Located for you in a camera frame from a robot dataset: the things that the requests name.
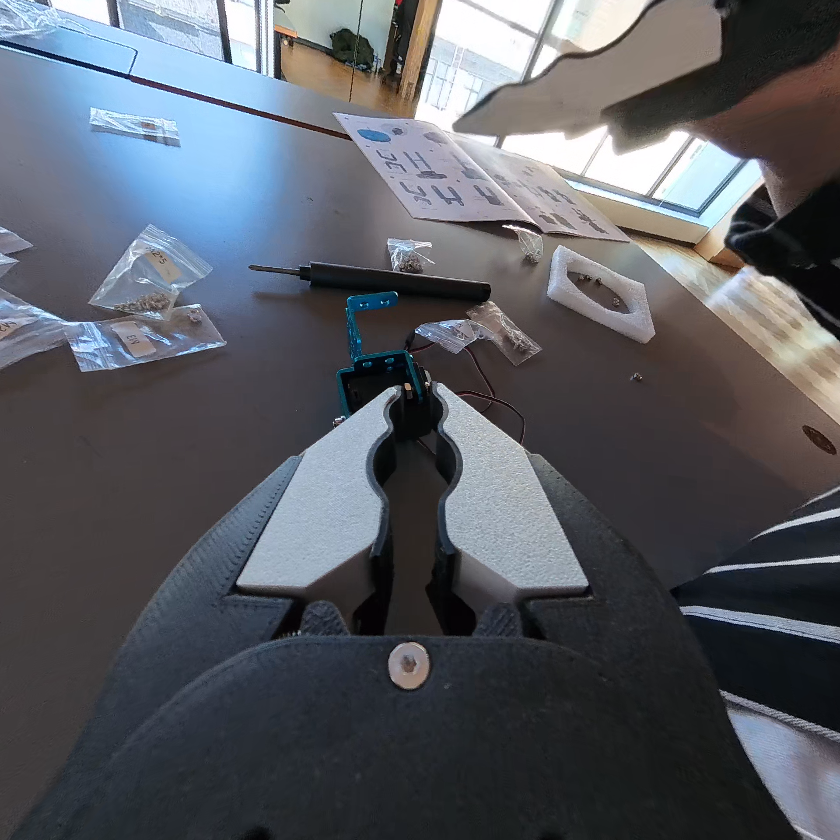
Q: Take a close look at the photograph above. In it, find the wooden pillar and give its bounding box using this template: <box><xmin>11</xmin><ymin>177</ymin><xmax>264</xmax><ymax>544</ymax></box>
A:
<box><xmin>398</xmin><ymin>0</ymin><xmax>443</xmax><ymax>104</ymax></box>

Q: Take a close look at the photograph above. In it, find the desk cable flap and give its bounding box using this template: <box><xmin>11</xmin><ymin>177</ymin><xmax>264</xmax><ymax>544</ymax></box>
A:
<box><xmin>0</xmin><ymin>26</ymin><xmax>140</xmax><ymax>81</ymax></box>

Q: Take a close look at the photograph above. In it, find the printed instruction booklet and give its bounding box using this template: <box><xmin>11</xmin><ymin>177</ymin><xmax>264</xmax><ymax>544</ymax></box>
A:
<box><xmin>333</xmin><ymin>112</ymin><xmax>632</xmax><ymax>245</ymax></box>

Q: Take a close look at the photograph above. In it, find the person's right forearm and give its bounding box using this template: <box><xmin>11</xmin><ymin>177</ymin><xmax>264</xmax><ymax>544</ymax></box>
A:
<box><xmin>725</xmin><ymin>187</ymin><xmax>840</xmax><ymax>317</ymax></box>

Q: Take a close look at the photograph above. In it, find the blue servo bracket assembly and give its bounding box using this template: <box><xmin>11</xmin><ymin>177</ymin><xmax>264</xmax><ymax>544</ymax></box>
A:
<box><xmin>335</xmin><ymin>291</ymin><xmax>435</xmax><ymax>442</ymax></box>

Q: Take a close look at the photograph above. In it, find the black screwdriver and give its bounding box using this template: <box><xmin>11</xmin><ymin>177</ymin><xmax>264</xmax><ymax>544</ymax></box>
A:
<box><xmin>248</xmin><ymin>260</ymin><xmax>493</xmax><ymax>304</ymax></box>

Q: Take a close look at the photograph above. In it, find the crumpled clear plastic bag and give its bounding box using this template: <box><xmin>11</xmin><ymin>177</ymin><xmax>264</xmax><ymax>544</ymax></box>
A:
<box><xmin>0</xmin><ymin>0</ymin><xmax>90</xmax><ymax>42</ymax></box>

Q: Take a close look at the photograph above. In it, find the green backpack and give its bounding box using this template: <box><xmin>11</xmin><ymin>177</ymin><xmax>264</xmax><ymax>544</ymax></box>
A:
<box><xmin>327</xmin><ymin>27</ymin><xmax>377</xmax><ymax>68</ymax></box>

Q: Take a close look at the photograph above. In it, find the white foam frame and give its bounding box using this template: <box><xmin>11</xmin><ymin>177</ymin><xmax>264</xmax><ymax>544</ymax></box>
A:
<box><xmin>546</xmin><ymin>244</ymin><xmax>657</xmax><ymax>345</ymax></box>

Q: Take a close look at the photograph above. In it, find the person in striped shirt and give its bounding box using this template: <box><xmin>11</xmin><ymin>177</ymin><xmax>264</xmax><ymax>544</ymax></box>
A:
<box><xmin>669</xmin><ymin>486</ymin><xmax>840</xmax><ymax>840</ymax></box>

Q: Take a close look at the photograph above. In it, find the dark brown desk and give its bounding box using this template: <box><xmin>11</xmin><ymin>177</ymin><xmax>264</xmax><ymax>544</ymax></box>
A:
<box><xmin>0</xmin><ymin>39</ymin><xmax>840</xmax><ymax>840</ymax></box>

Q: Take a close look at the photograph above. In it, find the person's right hand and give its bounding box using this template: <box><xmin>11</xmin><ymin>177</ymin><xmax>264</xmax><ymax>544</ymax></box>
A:
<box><xmin>669</xmin><ymin>60</ymin><xmax>840</xmax><ymax>219</ymax></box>

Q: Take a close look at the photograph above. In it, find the red black white servo cable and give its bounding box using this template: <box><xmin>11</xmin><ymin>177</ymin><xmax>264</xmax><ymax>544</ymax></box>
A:
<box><xmin>402</xmin><ymin>327</ymin><xmax>527</xmax><ymax>455</ymax></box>

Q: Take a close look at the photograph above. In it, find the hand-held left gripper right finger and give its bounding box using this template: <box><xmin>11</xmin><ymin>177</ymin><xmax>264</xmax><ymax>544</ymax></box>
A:
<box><xmin>427</xmin><ymin>382</ymin><xmax>590</xmax><ymax>636</ymax></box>

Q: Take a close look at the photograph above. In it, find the large window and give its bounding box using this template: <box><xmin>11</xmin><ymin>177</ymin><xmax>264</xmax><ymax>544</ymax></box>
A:
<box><xmin>420</xmin><ymin>0</ymin><xmax>766</xmax><ymax>219</ymax></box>
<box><xmin>51</xmin><ymin>0</ymin><xmax>265</xmax><ymax>72</ymax></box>

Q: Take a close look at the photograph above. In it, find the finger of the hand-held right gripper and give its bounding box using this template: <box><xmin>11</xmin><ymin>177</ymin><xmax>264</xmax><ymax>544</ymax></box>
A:
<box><xmin>451</xmin><ymin>0</ymin><xmax>724</xmax><ymax>140</ymax></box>

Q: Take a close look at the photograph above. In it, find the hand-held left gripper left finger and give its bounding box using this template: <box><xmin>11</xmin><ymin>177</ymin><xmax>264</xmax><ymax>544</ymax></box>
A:
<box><xmin>235</xmin><ymin>386</ymin><xmax>401</xmax><ymax>636</ymax></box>

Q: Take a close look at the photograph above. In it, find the adjoining dark desk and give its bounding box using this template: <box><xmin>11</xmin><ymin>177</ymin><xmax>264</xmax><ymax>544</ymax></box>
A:
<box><xmin>0</xmin><ymin>0</ymin><xmax>355</xmax><ymax>142</ymax></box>

